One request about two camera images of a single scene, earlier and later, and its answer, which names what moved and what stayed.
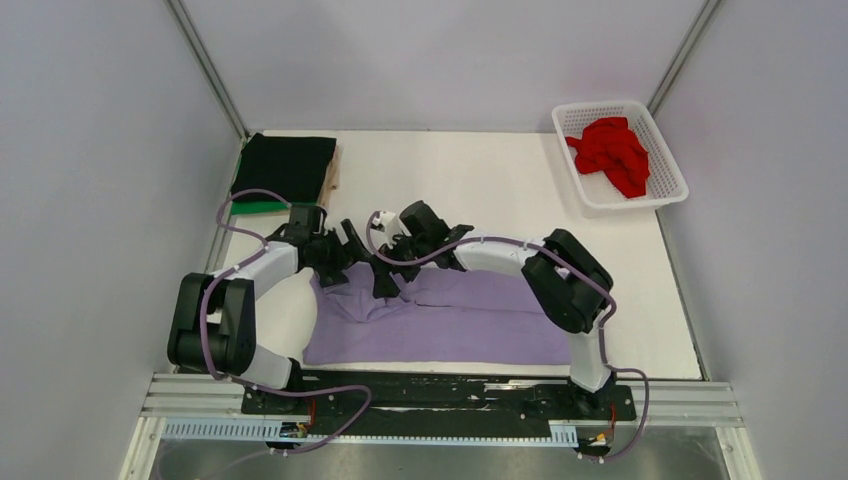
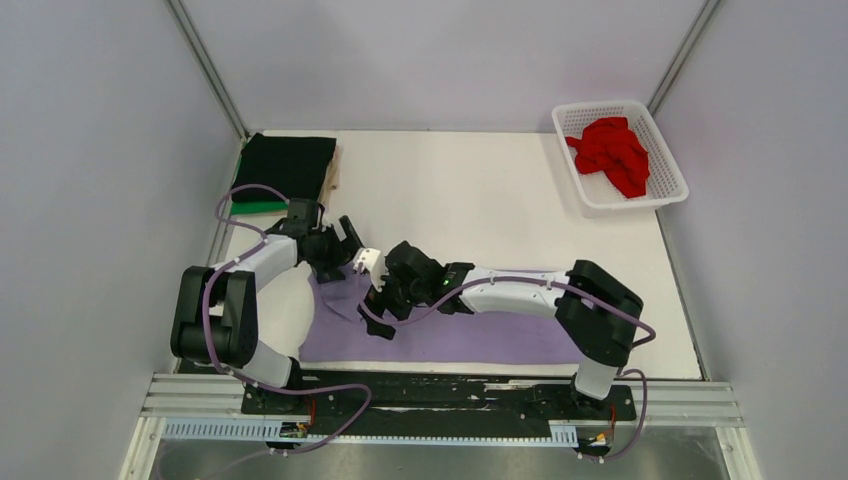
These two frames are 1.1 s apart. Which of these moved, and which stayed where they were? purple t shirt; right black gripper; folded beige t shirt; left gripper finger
Moved: right black gripper
Stayed: folded beige t shirt; purple t shirt; left gripper finger
